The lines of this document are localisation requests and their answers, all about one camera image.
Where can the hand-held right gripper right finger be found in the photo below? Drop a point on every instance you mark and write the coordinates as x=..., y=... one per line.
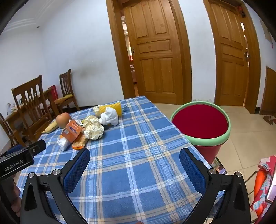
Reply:
x=192, y=170

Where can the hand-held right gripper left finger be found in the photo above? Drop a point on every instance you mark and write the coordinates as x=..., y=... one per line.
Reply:
x=76, y=170

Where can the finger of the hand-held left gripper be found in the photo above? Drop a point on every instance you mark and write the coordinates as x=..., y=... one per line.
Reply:
x=35, y=147

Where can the orange snack packet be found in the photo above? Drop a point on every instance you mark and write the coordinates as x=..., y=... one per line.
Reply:
x=79, y=142

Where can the large cream paper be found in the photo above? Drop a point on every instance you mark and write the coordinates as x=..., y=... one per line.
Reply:
x=93, y=128

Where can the red bin with green rim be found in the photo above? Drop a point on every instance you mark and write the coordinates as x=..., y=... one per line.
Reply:
x=200, y=122

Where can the person's left hand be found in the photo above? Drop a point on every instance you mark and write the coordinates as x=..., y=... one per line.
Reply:
x=18, y=198

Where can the yellow banana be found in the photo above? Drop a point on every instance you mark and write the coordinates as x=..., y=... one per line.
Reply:
x=50, y=127

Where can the colourful picture book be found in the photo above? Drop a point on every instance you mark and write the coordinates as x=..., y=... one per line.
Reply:
x=220, y=168

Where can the white plastic packet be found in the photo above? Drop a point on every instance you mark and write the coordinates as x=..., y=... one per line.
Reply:
x=63, y=144

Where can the wooden dining chair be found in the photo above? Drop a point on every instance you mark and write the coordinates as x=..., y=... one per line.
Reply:
x=32, y=103
x=65, y=84
x=6, y=129

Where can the orange cardboard box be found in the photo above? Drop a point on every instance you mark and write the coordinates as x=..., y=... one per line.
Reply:
x=72, y=130

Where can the blue plaid tablecloth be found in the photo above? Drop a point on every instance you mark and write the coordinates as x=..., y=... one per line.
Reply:
x=129, y=161

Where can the yellow seat cushion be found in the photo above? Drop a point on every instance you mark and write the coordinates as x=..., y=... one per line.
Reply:
x=63, y=98

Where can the red box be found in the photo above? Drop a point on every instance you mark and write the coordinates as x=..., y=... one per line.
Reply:
x=53, y=92

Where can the white crumpled paper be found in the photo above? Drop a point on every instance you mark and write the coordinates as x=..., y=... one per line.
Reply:
x=110, y=117

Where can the orange metal chair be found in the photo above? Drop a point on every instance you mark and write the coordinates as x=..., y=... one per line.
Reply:
x=259, y=181

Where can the yellow sponge block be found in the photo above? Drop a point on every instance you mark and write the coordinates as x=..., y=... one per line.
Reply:
x=114, y=107

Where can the phone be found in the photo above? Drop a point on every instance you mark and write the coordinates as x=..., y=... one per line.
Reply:
x=272, y=195

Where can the brown slippers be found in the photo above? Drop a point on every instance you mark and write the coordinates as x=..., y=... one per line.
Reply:
x=268, y=118

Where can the wooden cabinet door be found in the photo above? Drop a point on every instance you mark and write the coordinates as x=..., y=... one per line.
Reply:
x=269, y=90

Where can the wooden panel door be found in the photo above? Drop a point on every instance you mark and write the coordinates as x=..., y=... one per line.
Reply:
x=155, y=64
x=230, y=64

